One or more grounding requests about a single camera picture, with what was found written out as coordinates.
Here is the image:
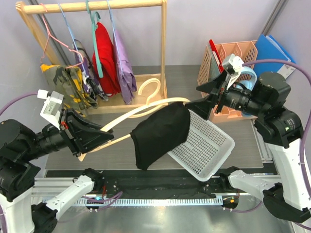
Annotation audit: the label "blue binder folder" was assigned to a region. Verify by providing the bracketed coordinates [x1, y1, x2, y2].
[253, 34, 295, 79]

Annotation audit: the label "teal plastic hanger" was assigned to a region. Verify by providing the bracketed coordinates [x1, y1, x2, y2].
[86, 0, 104, 78]

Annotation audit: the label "white plastic mesh basket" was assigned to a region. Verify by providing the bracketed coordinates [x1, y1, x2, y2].
[167, 111, 235, 182]

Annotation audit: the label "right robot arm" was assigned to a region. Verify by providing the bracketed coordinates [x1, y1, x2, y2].
[186, 72, 311, 224]

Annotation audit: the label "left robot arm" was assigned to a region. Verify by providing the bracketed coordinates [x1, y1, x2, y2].
[0, 109, 114, 233]

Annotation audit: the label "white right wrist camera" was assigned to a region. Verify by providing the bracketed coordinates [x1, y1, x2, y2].
[222, 53, 244, 90]

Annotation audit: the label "beige wooden hanger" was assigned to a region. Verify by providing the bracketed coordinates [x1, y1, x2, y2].
[77, 78, 191, 163]

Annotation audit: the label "light blue wire hanger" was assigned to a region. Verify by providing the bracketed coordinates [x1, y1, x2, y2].
[105, 0, 124, 81]

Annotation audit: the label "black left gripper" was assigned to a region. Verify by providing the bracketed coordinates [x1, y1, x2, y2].
[22, 105, 115, 159]

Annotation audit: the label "wooden clothes rack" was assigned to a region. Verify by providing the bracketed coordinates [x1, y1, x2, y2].
[16, 0, 169, 115]

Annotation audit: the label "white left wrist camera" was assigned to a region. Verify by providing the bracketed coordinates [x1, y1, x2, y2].
[37, 89, 64, 129]

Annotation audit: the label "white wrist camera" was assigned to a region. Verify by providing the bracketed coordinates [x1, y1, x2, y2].
[37, 89, 64, 129]
[222, 53, 244, 90]

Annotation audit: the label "peach plastic file organizer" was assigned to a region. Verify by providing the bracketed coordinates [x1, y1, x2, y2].
[197, 39, 258, 123]

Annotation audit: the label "camouflage garment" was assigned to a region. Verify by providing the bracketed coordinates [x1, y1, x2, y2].
[40, 64, 98, 117]

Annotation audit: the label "red folder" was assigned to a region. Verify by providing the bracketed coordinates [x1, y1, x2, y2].
[208, 39, 226, 73]

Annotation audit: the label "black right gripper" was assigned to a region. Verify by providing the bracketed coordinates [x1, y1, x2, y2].
[185, 68, 267, 120]

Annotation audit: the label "light blue headphones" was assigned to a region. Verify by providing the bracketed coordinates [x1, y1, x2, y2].
[230, 67, 258, 96]

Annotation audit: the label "black trousers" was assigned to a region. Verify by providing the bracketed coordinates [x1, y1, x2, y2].
[130, 102, 190, 170]

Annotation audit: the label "pink wire hanger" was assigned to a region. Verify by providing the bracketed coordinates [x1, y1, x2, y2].
[40, 14, 84, 68]

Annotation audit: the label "red garment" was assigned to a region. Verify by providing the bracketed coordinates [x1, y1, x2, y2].
[92, 22, 121, 97]

